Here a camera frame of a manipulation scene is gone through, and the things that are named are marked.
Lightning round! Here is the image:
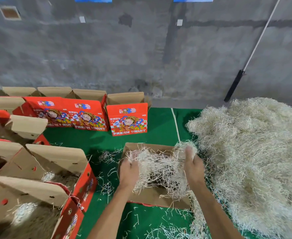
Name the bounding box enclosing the person's right hand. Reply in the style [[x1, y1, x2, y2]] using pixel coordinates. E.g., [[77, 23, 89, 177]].
[[183, 146, 206, 190]]

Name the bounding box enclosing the person's left hand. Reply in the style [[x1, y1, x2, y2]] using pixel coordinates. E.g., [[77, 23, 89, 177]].
[[118, 151, 141, 192]]

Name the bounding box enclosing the red printed cardboard box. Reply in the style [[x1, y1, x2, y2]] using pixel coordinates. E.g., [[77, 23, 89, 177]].
[[0, 176, 85, 239], [0, 144, 98, 212], [0, 110, 50, 146], [0, 138, 25, 176], [121, 142, 197, 210]]

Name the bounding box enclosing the pile of shredded paper filler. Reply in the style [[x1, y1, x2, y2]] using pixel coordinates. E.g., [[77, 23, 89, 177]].
[[185, 97, 292, 239]]

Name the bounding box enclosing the group of red fruit boxes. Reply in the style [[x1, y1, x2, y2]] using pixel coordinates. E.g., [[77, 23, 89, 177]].
[[0, 87, 153, 136]]

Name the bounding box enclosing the person's right forearm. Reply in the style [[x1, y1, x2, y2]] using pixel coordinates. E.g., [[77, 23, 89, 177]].
[[190, 183, 245, 239]]

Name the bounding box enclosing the person's left forearm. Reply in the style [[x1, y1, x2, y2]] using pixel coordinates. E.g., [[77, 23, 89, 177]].
[[88, 186, 137, 239]]

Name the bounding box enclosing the white pole with black grip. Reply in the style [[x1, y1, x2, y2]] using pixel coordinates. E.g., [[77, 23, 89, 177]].
[[224, 0, 282, 103]]

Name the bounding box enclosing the yellow framed wall plate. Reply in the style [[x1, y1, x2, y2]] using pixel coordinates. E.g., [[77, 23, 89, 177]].
[[0, 5, 22, 21]]

